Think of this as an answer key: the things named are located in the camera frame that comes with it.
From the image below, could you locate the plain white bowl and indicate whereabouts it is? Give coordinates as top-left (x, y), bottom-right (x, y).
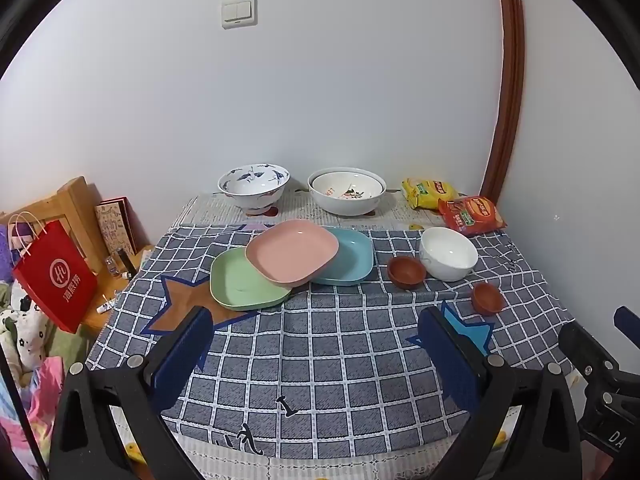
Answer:
top-left (418, 226), bottom-right (479, 282)

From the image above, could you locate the grey checkered cloth with stars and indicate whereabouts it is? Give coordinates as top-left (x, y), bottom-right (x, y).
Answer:
top-left (86, 222), bottom-right (576, 460)

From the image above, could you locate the large white floral bowl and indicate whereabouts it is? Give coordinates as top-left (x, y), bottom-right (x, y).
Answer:
top-left (307, 167), bottom-right (387, 216)

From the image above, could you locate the white bowl with red print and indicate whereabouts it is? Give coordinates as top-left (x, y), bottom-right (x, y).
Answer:
top-left (312, 171), bottom-right (384, 200)

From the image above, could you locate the red snack packet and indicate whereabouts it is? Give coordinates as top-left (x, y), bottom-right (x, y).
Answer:
top-left (438, 196), bottom-right (507, 238)

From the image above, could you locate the white wall light switch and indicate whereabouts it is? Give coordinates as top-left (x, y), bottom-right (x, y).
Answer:
top-left (221, 0), bottom-right (259, 30)

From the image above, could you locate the patterned brown box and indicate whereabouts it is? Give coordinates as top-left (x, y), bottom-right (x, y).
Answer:
top-left (94, 196), bottom-right (138, 261)

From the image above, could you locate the small brown bowl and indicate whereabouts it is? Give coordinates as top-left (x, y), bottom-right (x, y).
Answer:
top-left (387, 255), bottom-right (427, 290)
top-left (470, 282), bottom-right (506, 316)

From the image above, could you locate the white bowl with blue birds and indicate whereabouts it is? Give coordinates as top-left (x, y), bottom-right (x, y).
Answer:
top-left (217, 163), bottom-right (291, 215)

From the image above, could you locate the white flower print cloth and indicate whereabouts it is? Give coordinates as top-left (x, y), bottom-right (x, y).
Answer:
top-left (0, 280), bottom-right (53, 388)

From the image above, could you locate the yellow snack packet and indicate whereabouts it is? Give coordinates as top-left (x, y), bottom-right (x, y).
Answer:
top-left (401, 177), bottom-right (460, 211)

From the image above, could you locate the green blanket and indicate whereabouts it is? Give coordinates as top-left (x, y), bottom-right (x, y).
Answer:
top-left (27, 322), bottom-right (103, 378)

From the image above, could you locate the brown wooden door frame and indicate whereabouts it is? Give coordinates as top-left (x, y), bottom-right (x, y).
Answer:
top-left (480, 0), bottom-right (526, 206)

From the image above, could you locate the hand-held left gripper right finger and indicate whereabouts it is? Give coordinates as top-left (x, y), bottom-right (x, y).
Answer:
top-left (417, 305), bottom-right (583, 480)

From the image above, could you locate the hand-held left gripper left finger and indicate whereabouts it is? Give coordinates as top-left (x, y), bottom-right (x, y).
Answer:
top-left (47, 305), bottom-right (216, 480)

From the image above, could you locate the pink square plate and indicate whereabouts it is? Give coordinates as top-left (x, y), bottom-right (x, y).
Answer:
top-left (245, 219), bottom-right (340, 289)

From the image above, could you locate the blue square plate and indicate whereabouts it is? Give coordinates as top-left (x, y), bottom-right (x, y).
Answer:
top-left (310, 227), bottom-right (375, 287)

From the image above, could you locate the pink printed cloth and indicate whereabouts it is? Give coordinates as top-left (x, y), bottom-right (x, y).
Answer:
top-left (17, 355), bottom-right (68, 466)

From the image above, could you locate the red paper bag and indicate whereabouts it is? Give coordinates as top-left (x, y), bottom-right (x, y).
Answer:
top-left (8, 213), bottom-right (99, 334)

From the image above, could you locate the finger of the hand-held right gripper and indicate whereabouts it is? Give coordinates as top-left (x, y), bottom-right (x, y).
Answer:
top-left (558, 320), bottom-right (622, 402)
top-left (613, 305), bottom-right (640, 349)

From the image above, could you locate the green square plate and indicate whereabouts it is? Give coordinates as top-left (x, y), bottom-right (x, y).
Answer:
top-left (209, 249), bottom-right (293, 311)

